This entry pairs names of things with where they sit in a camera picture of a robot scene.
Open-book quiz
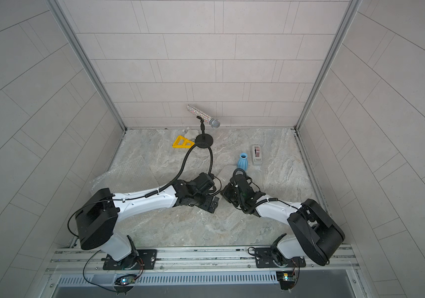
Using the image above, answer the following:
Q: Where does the clear bubble wrap sheet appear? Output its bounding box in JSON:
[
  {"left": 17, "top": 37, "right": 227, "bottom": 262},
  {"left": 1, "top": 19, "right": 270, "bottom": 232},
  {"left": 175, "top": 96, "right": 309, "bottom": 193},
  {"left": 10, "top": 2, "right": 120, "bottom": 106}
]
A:
[{"left": 92, "top": 156, "right": 280, "bottom": 247}]

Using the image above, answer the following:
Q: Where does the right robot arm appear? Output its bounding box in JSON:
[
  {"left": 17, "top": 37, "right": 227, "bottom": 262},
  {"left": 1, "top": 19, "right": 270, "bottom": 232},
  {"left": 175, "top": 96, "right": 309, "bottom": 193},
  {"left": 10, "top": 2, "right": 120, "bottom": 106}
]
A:
[{"left": 221, "top": 171, "right": 345, "bottom": 267}]

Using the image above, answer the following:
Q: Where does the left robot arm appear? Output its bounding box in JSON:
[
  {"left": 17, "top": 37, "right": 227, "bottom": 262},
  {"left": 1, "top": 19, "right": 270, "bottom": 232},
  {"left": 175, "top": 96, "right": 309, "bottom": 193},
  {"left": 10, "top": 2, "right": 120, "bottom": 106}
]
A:
[{"left": 73, "top": 173, "right": 219, "bottom": 261}]

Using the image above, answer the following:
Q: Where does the blue ribbed vase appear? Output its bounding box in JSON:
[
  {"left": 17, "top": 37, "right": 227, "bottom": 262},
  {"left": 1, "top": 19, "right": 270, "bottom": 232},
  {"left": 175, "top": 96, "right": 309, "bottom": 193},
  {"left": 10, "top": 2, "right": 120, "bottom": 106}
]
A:
[{"left": 237, "top": 153, "right": 248, "bottom": 171}]

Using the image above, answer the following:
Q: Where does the yellow triangle ruler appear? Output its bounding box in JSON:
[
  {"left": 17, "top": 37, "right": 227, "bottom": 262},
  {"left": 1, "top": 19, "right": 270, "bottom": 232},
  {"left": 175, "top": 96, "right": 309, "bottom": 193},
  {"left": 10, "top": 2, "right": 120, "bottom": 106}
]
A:
[{"left": 172, "top": 135, "right": 195, "bottom": 149}]

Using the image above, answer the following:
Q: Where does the black microphone stand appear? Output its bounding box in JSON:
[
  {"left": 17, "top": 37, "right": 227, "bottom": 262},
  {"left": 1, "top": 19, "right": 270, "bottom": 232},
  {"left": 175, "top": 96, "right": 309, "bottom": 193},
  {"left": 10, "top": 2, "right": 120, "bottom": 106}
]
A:
[{"left": 195, "top": 116, "right": 214, "bottom": 149}]

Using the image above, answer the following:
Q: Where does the white crumpled object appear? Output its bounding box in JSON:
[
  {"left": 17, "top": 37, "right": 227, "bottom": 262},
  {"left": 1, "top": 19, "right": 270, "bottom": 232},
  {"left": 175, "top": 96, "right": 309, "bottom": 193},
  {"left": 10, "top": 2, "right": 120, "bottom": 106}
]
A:
[{"left": 184, "top": 129, "right": 200, "bottom": 140}]

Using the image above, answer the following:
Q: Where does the glitter microphone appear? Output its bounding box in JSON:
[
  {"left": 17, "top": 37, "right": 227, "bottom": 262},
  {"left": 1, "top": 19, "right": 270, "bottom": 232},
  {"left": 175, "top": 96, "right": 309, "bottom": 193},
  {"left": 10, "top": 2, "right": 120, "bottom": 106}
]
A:
[{"left": 186, "top": 104, "right": 221, "bottom": 129}]

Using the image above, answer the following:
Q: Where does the right circuit board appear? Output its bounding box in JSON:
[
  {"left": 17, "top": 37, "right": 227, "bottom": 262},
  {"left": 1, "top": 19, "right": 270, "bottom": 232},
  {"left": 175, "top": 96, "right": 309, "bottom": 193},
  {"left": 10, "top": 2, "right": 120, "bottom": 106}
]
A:
[{"left": 276, "top": 271, "right": 298, "bottom": 291}]

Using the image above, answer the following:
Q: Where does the circuit board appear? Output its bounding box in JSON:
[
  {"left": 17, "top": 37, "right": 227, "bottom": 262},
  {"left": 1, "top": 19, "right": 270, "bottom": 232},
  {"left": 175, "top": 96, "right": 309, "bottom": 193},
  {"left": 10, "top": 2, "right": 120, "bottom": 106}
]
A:
[
  {"left": 114, "top": 274, "right": 137, "bottom": 286},
  {"left": 276, "top": 271, "right": 298, "bottom": 291}
]

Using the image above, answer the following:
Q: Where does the left circuit board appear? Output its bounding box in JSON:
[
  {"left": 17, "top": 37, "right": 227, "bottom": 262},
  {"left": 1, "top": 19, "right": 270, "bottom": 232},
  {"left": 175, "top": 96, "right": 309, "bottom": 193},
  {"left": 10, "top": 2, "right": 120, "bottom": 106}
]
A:
[{"left": 114, "top": 274, "right": 137, "bottom": 286}]

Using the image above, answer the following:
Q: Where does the right black cable hose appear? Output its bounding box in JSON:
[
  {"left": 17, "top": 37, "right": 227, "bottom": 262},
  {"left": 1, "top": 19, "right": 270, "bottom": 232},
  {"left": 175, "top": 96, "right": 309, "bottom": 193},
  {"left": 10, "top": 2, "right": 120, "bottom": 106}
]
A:
[{"left": 232, "top": 167, "right": 248, "bottom": 183}]

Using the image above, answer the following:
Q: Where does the black cable hose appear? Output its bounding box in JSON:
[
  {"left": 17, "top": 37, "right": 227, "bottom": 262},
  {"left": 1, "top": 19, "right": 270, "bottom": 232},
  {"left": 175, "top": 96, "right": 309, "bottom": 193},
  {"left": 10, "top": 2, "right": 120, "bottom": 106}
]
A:
[
  {"left": 145, "top": 143, "right": 214, "bottom": 196},
  {"left": 232, "top": 167, "right": 248, "bottom": 183}
]

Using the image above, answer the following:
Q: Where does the left black cable hose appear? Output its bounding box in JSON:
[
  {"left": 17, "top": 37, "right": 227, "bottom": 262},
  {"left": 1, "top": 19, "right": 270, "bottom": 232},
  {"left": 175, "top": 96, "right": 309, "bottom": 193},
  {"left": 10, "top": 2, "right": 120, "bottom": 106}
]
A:
[{"left": 145, "top": 143, "right": 214, "bottom": 196}]

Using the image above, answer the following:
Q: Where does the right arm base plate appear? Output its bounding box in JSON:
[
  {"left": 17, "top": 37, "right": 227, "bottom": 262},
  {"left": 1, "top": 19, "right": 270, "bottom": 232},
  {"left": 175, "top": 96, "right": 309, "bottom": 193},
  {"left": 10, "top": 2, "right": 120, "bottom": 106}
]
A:
[{"left": 248, "top": 247, "right": 306, "bottom": 268}]

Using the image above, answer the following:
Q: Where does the aluminium mounting rail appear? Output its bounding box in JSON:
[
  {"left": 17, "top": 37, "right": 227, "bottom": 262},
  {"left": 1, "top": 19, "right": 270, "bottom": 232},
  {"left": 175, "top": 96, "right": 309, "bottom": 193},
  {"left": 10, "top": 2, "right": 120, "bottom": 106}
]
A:
[{"left": 41, "top": 245, "right": 360, "bottom": 274}]

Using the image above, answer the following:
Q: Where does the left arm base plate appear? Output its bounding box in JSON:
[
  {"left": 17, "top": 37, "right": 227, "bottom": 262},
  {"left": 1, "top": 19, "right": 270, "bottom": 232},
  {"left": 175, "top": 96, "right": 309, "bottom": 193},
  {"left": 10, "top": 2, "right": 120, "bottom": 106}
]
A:
[{"left": 102, "top": 249, "right": 158, "bottom": 271}]

